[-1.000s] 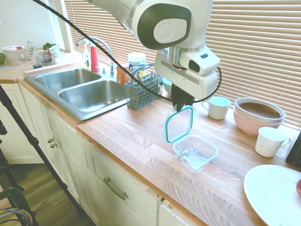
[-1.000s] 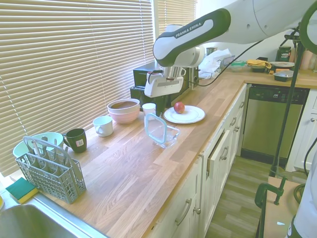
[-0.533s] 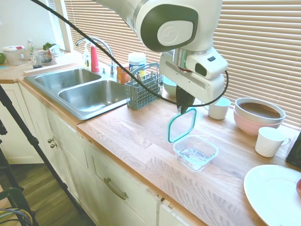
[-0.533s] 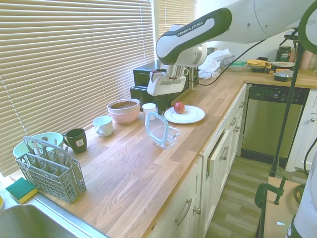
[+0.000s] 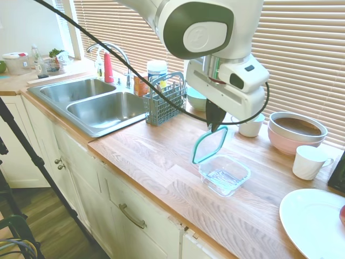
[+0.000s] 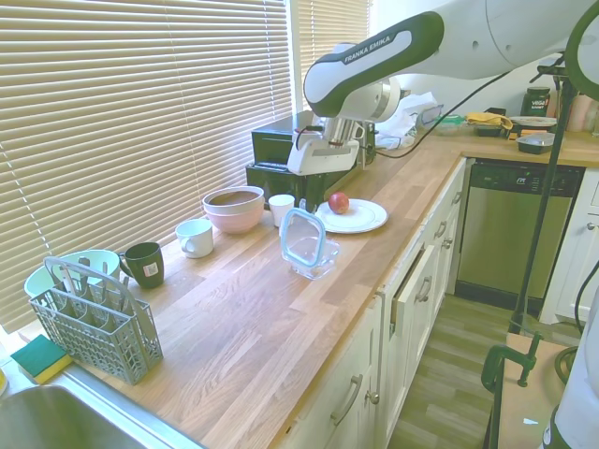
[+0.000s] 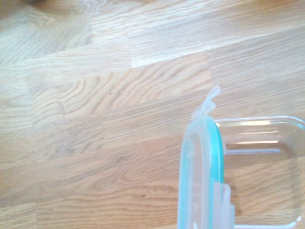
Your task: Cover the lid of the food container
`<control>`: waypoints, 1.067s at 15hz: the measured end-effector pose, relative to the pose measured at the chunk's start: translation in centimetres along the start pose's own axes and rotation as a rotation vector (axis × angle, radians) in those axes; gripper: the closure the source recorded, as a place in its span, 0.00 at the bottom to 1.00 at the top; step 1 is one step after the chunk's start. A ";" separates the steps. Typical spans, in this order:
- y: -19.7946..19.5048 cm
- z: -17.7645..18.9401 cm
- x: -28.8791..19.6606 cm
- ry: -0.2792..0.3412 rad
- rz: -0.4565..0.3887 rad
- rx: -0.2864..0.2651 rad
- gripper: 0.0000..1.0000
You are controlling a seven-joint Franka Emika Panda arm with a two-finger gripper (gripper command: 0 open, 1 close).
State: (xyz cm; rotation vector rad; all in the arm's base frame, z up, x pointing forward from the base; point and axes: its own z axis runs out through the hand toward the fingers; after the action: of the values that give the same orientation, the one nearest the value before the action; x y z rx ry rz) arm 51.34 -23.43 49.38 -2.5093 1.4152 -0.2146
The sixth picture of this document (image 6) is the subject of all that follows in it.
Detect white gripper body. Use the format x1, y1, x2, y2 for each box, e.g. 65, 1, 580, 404
286, 135, 360, 178

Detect teal rimmed container lid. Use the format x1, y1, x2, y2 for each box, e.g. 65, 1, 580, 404
279, 198, 328, 272

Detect green lidded clear container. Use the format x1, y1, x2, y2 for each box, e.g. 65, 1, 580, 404
439, 116, 468, 137

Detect plate with food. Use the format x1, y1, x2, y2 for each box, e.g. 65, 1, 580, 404
507, 115, 559, 130

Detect red apple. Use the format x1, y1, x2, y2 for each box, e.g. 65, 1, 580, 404
328, 191, 351, 215

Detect black toaster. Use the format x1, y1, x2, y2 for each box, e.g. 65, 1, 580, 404
245, 162, 309, 211

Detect tall white cup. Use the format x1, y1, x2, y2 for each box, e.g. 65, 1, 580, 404
268, 194, 296, 229

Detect white dinner plate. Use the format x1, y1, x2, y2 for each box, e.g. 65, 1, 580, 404
314, 198, 389, 234

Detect grey bowl brown inside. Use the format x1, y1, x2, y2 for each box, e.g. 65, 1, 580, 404
202, 185, 266, 217

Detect white plastic bag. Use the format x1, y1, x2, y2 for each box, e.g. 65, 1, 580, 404
373, 92, 439, 151

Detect pink bowl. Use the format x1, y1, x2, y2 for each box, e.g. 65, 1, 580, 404
204, 198, 266, 235

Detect clear pouch dark trim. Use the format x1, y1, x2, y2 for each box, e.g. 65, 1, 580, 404
419, 103, 444, 126

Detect beige window blind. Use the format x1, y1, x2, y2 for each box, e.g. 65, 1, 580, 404
297, 0, 371, 109
0, 0, 294, 334

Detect wide white mug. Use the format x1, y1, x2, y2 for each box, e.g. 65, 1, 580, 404
175, 218, 215, 259

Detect ajar white drawer front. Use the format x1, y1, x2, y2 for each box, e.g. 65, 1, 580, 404
390, 245, 439, 338

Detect yellow cloth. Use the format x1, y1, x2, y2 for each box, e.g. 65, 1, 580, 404
465, 110, 515, 131

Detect stainless steel dishwasher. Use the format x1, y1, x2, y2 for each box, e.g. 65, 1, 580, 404
454, 158, 586, 310

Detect black mug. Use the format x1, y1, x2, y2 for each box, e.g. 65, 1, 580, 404
117, 241, 168, 290

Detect black foil covered tray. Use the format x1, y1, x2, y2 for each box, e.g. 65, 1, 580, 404
516, 132, 557, 154

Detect white lower cabinets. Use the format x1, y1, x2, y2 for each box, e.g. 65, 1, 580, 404
280, 156, 472, 449

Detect black protein powder tub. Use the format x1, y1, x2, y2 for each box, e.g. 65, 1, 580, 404
526, 86, 552, 117

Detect mint green bowl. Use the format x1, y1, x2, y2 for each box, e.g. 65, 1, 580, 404
23, 250, 121, 300

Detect pink bottle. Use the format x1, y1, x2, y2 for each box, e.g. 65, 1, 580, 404
568, 95, 595, 133

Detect green metal clamp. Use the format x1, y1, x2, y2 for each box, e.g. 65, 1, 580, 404
481, 331, 545, 397

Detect white side cabinet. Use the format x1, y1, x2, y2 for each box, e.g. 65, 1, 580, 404
554, 167, 599, 324

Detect grey plastic cutlery basket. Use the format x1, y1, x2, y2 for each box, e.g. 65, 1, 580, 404
28, 255, 165, 386

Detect brown mounting board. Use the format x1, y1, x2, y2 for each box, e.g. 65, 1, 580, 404
489, 330, 584, 449

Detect green yellow sponge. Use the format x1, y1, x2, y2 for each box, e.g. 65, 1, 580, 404
9, 334, 75, 385

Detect stainless steel sink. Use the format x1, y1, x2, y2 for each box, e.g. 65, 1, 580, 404
0, 369, 207, 449

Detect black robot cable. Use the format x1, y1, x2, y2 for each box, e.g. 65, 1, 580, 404
362, 69, 511, 160

